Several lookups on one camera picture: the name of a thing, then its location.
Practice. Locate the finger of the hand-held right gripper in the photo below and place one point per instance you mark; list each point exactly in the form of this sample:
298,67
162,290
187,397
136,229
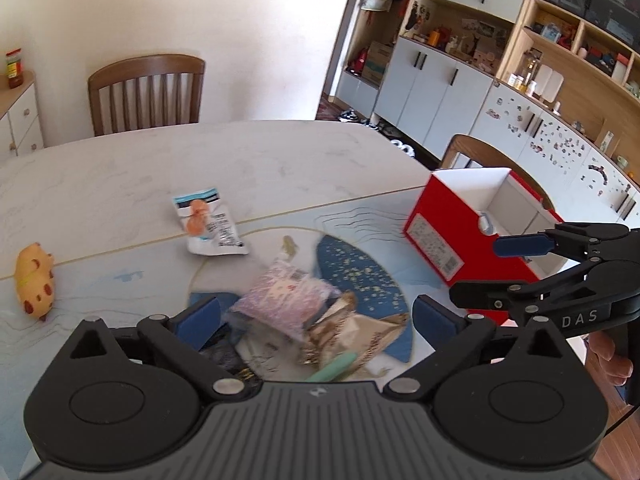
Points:
520,246
480,294

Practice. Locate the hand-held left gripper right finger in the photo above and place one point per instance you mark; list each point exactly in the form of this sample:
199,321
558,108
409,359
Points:
432,317

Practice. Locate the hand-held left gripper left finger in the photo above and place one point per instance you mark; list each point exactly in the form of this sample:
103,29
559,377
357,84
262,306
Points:
200,320

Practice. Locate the dark packet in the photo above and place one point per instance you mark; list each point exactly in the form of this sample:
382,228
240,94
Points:
222,355

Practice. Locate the gold snack packet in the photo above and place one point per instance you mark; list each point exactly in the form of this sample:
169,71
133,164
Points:
360,332

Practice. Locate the white cardboard box red edges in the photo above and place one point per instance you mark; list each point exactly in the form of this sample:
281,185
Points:
435,220

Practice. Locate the white chicken snack packet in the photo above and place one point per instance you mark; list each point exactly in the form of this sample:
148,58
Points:
220,235

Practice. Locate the clear packet with barcode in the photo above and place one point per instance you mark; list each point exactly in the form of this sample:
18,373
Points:
285,300

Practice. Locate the orange capybara plush toy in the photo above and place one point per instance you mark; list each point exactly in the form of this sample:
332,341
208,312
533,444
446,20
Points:
35,280

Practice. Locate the person's right hand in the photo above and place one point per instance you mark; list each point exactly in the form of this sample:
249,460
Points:
607,360

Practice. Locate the blue printed table mat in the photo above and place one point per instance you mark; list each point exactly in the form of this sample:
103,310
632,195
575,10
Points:
125,280

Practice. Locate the wooden slat-back chair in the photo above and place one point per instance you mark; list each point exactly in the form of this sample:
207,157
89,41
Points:
480,147
150,67

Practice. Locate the mint green tube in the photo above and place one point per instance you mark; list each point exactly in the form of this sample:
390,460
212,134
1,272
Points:
332,367

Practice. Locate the black white sneaker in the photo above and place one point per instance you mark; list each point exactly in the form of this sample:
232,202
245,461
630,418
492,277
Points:
371,122
349,116

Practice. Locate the brown cardboard carton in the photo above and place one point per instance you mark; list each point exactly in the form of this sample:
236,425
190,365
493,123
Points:
377,62

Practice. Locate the red toy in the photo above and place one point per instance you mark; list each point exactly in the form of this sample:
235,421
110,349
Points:
356,62

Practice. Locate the white drawer cabinet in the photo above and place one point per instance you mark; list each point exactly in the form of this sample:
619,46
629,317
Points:
22,115

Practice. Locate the red lidded jar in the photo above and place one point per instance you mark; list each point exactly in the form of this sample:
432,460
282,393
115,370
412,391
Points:
14,67

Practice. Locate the white and wood wall cabinet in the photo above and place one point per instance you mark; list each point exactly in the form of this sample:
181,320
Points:
440,85

